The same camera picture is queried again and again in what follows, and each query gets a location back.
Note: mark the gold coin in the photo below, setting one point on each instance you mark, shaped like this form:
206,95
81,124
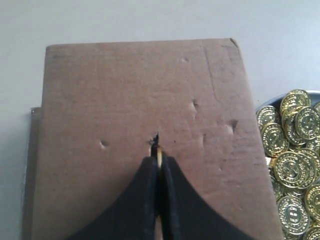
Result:
159,156

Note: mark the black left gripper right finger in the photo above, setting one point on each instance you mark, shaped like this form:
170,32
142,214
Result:
184,213

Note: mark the cardboard box with slot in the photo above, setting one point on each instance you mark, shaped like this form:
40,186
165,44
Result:
102,103

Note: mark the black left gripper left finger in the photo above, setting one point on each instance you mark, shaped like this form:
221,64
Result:
133,215

